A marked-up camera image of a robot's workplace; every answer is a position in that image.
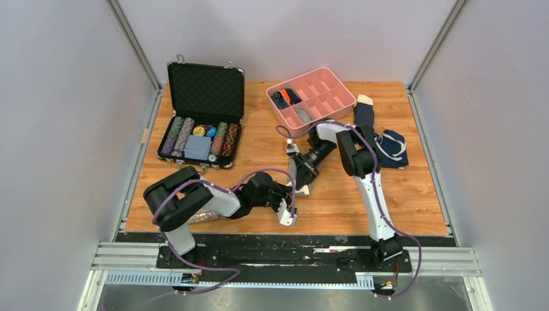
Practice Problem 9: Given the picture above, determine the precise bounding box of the grey underwear white waistband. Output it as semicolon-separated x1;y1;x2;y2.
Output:
288;153;319;196

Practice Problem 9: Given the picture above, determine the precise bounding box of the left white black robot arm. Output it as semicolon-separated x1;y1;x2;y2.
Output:
143;166;298;268

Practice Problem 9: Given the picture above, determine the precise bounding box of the rolled orange underwear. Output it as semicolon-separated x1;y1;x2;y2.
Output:
280;89;293;106

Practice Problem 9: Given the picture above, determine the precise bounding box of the rolled dark patterned underwear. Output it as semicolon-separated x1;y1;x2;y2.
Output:
271;91;291;110

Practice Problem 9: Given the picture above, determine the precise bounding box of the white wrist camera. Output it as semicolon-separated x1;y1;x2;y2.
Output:
286;139;300;157
276;199;298;226

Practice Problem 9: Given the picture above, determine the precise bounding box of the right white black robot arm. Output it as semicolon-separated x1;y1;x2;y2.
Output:
286;119;403;271

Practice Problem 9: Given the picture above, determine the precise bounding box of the navy sock cream toe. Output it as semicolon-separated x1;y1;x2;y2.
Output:
353;94;375;135

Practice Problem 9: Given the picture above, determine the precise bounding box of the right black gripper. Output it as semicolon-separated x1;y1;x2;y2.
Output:
295;141;337;194

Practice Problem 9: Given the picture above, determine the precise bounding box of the navy blue underwear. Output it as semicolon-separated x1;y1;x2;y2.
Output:
374;130;409;169

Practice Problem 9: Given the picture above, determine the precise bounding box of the aluminium frame rail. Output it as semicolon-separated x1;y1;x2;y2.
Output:
78;242;493;310

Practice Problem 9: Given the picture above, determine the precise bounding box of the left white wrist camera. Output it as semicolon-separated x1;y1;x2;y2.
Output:
276;199;298;226

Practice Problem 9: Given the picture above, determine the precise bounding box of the rolled grey underwear in tray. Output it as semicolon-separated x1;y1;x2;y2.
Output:
295;109;312;124

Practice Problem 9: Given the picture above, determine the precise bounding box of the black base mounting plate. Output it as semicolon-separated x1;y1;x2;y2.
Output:
156;234;412;284

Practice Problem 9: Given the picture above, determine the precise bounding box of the black poker chip case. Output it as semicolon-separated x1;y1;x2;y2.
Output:
156;54;245;169

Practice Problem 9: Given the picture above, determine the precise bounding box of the pink compartment organizer tray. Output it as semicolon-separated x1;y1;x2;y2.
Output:
266;67;357;136

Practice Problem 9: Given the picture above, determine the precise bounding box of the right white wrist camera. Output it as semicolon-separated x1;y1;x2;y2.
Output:
286;139;300;157

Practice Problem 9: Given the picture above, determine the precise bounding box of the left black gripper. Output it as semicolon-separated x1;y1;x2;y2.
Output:
251;180;293;214

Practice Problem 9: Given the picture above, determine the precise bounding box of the glitter handle microphone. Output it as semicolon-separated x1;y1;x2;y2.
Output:
187;209;222;224

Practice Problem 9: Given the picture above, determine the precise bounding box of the rolled navy underwear in tray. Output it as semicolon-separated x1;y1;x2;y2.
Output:
284;89;302;105

